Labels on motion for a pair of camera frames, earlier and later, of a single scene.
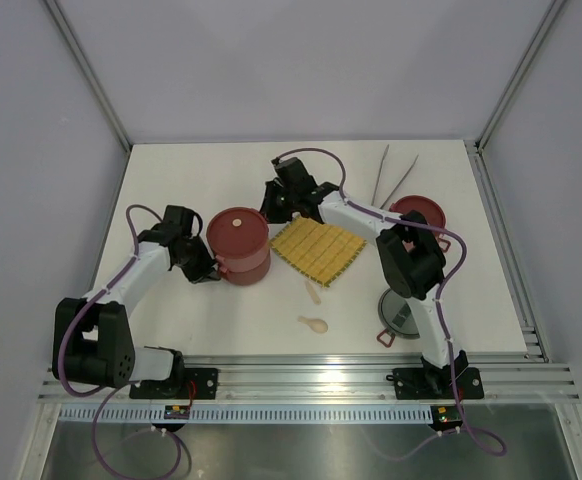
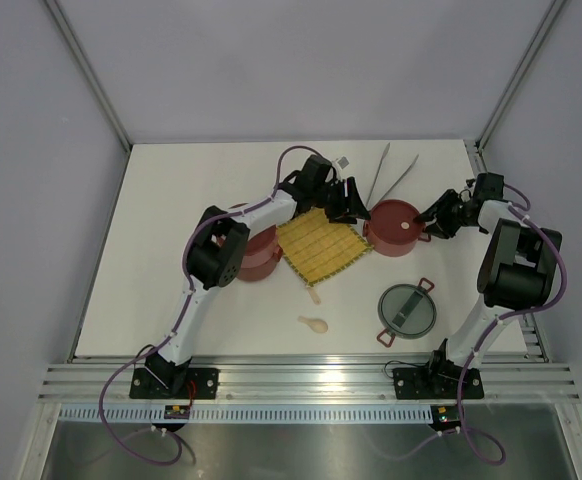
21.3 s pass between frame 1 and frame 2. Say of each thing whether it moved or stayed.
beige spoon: stayed
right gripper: moved
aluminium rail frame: stayed
